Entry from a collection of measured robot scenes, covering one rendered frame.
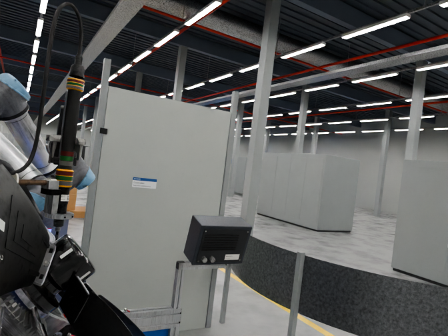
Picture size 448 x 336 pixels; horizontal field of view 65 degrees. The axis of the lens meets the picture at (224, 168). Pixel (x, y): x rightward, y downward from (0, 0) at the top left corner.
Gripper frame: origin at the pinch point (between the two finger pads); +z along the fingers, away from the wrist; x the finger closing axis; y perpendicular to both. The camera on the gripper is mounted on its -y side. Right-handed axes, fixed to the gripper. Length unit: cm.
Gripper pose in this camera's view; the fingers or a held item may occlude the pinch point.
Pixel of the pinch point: (69, 139)
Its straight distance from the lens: 98.6
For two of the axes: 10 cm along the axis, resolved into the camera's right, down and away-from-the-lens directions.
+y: -1.2, 9.9, -0.1
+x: -8.6, -1.1, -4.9
